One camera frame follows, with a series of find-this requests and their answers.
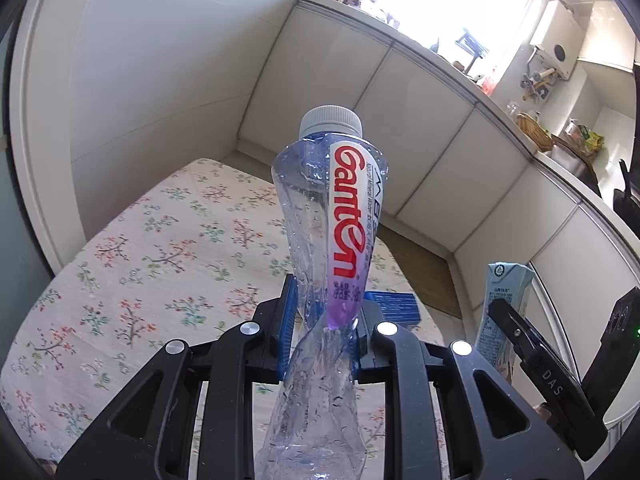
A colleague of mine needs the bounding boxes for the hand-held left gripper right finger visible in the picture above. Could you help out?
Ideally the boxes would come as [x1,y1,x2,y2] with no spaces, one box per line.
[350,290,586,480]

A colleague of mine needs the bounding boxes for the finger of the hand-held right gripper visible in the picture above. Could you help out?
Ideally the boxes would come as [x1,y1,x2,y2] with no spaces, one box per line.
[487,299,608,463]

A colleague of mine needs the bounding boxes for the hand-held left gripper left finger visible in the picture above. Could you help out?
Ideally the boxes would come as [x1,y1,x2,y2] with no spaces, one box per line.
[55,274,301,480]

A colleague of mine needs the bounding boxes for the crushed clear plastic bottle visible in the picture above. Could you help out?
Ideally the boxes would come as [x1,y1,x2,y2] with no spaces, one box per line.
[255,105,390,480]

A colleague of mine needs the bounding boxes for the pale blue drink carton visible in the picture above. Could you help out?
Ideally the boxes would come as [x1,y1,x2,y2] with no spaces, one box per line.
[474,261,536,386]

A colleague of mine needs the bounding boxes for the large blue carton box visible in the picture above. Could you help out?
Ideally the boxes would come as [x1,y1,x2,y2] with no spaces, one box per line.
[364,290,422,326]

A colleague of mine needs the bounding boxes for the large brown floor mat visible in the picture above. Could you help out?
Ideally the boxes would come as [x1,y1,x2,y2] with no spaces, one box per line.
[372,232,463,318]

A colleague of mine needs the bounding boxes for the white drawer front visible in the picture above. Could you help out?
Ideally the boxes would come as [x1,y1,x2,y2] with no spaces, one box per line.
[530,204,640,311]

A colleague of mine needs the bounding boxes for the narrow white cabinet door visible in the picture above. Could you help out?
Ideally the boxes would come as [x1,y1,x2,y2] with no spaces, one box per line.
[452,162,583,321]

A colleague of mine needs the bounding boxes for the floral tablecloth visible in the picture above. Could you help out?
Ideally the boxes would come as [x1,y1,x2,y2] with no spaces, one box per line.
[0,157,451,480]

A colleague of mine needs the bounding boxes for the yellow green food packet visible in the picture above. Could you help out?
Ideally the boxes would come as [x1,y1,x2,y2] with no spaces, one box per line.
[565,120,606,157]

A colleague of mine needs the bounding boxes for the woven basket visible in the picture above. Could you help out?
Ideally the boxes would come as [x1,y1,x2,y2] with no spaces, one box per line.
[516,111,552,152]

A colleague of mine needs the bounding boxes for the white kitchen countertop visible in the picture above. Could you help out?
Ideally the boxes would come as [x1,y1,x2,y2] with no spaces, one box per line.
[299,0,640,241]

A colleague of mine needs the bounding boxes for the blue metal rack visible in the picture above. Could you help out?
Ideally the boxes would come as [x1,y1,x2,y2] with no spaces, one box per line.
[455,27,491,73]

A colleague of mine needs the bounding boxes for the white water heater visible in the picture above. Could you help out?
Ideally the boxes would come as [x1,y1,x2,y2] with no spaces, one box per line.
[530,0,583,81]

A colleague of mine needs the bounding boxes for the window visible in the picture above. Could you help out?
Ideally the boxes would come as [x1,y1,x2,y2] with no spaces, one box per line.
[350,0,546,76]

